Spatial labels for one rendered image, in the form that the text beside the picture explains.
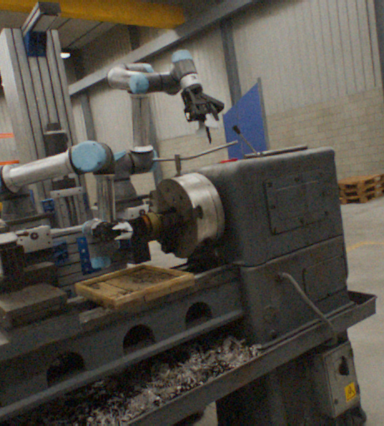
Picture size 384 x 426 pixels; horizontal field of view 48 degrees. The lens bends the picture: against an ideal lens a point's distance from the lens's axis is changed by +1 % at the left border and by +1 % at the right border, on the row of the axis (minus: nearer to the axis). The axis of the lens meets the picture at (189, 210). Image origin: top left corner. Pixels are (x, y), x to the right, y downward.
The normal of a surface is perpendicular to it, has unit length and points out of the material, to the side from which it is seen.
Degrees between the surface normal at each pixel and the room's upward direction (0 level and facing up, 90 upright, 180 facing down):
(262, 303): 90
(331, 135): 90
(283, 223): 90
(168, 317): 88
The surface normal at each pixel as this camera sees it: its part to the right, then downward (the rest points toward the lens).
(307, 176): 0.55, 0.00
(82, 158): 0.01, 0.09
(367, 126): -0.74, 0.18
